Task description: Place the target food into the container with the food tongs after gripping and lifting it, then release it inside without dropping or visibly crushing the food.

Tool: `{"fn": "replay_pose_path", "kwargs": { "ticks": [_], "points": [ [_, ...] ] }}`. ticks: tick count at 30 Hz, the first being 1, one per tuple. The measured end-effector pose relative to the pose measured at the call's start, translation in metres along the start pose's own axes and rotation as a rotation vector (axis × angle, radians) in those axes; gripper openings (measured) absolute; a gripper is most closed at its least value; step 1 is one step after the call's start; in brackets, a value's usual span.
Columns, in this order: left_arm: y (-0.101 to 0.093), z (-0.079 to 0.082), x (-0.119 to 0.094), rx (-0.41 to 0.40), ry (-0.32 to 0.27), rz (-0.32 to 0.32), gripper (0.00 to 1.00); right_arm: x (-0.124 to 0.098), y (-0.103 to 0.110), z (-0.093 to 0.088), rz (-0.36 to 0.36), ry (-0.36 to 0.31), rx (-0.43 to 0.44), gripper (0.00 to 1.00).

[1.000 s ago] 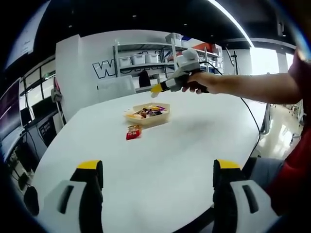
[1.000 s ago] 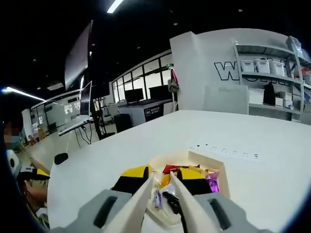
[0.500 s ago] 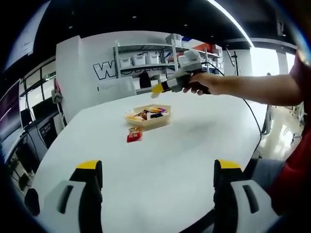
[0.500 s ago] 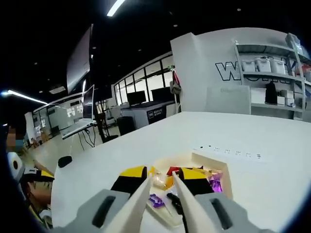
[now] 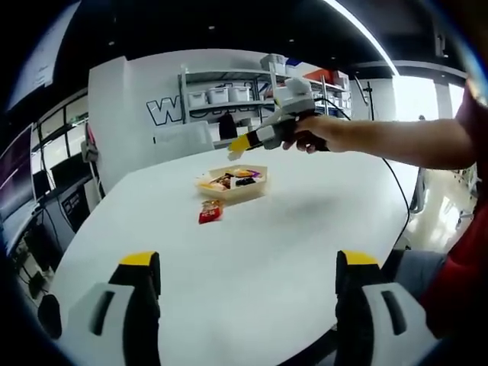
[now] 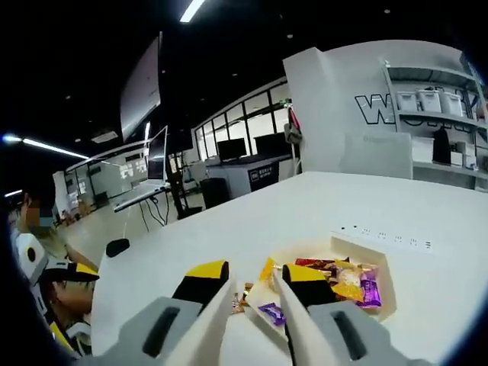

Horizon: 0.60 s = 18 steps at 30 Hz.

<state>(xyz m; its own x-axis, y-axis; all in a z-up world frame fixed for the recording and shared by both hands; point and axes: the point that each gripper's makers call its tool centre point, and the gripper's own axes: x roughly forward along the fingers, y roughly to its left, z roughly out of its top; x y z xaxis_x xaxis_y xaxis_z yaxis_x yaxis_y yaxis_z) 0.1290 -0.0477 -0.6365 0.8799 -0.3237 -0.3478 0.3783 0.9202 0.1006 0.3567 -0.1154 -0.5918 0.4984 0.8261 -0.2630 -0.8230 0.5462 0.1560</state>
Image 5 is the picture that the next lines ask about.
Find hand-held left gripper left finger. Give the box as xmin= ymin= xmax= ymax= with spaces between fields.
xmin=56 ymin=250 xmax=163 ymax=366

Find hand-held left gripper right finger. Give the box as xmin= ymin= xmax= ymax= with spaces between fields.
xmin=332 ymin=249 xmax=435 ymax=366

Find cream paper food container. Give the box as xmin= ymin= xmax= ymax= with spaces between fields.
xmin=194 ymin=163 xmax=270 ymax=203

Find pile of mixed food packets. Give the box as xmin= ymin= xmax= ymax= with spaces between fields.
xmin=200 ymin=166 xmax=264 ymax=191

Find small red food packet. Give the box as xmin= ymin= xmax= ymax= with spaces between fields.
xmin=197 ymin=199 xmax=225 ymax=225

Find person's right hand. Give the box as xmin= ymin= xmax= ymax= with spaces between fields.
xmin=281 ymin=114 xmax=344 ymax=156

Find black bag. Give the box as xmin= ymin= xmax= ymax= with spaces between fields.
xmin=218 ymin=113 xmax=237 ymax=140

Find row of white storage bins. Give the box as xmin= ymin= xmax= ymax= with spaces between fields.
xmin=188 ymin=53 xmax=352 ymax=115

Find person's legs in jeans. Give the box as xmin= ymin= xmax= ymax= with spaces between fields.
xmin=383 ymin=249 xmax=447 ymax=302

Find black oval pad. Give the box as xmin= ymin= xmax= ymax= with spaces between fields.
xmin=37 ymin=293 xmax=63 ymax=341

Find frosted white panel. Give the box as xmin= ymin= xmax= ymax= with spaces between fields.
xmin=153 ymin=121 xmax=214 ymax=156

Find grey metal shelving rack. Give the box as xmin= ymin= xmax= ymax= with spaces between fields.
xmin=178 ymin=53 xmax=354 ymax=148

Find linear ceiling light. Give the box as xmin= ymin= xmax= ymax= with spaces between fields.
xmin=323 ymin=0 xmax=397 ymax=75

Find person's red shirt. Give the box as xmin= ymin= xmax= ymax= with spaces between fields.
xmin=419 ymin=72 xmax=488 ymax=340

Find grey counter desk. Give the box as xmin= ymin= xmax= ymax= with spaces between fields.
xmin=45 ymin=174 xmax=106 ymax=234

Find black computer monitor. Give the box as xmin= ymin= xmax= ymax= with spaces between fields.
xmin=32 ymin=169 xmax=51 ymax=199
xmin=50 ymin=155 xmax=84 ymax=185

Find hanging grey pink bag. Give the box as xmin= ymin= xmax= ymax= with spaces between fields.
xmin=82 ymin=124 xmax=101 ymax=163

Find large screen on stand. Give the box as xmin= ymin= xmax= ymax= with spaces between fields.
xmin=0 ymin=124 xmax=38 ymax=230

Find hanging projection screen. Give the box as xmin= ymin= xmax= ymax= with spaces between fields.
xmin=6 ymin=0 xmax=82 ymax=112

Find black camera stand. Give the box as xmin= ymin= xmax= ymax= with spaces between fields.
xmin=352 ymin=74 xmax=378 ymax=123

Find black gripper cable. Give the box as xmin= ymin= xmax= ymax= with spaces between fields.
xmin=311 ymin=97 xmax=412 ymax=251

